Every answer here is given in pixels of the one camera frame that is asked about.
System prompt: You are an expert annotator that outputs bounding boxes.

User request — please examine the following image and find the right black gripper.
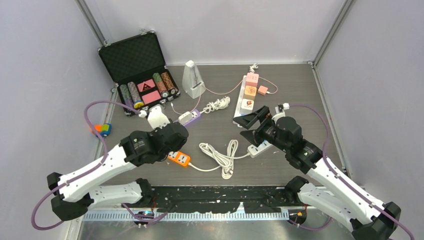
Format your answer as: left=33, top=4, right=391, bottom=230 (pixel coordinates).
left=233, top=106, right=290, bottom=153

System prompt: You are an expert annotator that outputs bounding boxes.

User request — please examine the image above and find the tan dragon cube socket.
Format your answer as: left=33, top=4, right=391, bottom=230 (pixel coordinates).
left=243, top=85, right=257, bottom=101

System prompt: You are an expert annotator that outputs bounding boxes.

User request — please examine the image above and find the salmon pink charger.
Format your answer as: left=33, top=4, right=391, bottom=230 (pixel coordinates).
left=257, top=85, right=268, bottom=96

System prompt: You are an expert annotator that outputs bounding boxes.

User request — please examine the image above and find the pink charging cable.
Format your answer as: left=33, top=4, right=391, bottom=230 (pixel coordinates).
left=170, top=76, right=279, bottom=117

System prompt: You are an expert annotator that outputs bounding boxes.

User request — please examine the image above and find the pink cube socket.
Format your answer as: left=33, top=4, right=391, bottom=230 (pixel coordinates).
left=245, top=72, right=259, bottom=88

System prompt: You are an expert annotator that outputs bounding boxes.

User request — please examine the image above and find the purple power strip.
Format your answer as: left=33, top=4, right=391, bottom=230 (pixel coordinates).
left=181, top=109, right=201, bottom=126

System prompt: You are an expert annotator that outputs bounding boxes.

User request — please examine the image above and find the white cube socket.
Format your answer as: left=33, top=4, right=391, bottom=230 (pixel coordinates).
left=240, top=98, right=255, bottom=115

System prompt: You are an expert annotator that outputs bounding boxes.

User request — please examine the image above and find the white adapter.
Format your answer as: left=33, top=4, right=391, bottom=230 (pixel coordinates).
left=178, top=111, right=193, bottom=125

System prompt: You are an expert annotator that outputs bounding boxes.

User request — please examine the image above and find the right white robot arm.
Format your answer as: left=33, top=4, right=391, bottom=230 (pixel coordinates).
left=233, top=104, right=401, bottom=240

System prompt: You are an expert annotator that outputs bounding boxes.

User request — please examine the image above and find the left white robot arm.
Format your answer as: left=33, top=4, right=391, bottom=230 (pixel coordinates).
left=47, top=122, right=189, bottom=221

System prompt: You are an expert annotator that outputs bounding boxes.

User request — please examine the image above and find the long white colourful power strip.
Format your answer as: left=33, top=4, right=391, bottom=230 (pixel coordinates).
left=233, top=75, right=246, bottom=118

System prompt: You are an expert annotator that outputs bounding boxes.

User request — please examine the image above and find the white grey power strip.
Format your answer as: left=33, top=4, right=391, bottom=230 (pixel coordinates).
left=247, top=140, right=273, bottom=158

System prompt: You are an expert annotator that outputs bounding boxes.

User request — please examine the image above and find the white metronome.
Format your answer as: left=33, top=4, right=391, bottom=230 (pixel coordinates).
left=181, top=60, right=206, bottom=99

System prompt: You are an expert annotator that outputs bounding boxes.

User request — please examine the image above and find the orange power strip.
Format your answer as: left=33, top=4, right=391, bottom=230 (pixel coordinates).
left=167, top=151, right=191, bottom=168

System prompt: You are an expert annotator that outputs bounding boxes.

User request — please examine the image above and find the black poker chip case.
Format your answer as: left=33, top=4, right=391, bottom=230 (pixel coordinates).
left=97, top=30, right=181, bottom=111

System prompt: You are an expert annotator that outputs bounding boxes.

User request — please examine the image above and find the orange blue toy car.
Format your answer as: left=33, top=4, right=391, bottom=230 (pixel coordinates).
left=94, top=123, right=112, bottom=138

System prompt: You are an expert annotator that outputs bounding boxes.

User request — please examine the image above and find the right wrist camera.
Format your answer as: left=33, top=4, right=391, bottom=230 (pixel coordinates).
left=272, top=103, right=290, bottom=122

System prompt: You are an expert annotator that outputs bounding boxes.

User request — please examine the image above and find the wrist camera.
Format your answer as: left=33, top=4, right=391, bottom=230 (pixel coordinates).
left=137, top=105, right=171, bottom=129
left=272, top=103, right=290, bottom=122

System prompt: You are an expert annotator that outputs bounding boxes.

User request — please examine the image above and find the white bundled cord with plug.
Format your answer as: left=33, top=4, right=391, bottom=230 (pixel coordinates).
left=200, top=96, right=232, bottom=115

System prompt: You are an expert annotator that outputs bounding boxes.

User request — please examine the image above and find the white coiled cable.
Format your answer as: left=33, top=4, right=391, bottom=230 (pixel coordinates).
left=188, top=139, right=251, bottom=180

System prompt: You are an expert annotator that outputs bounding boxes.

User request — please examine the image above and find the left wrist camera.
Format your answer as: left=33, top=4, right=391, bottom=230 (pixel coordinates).
left=137, top=105, right=171, bottom=129

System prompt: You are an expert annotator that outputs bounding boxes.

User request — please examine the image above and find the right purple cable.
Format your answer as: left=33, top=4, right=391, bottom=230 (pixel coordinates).
left=288, top=103, right=416, bottom=240

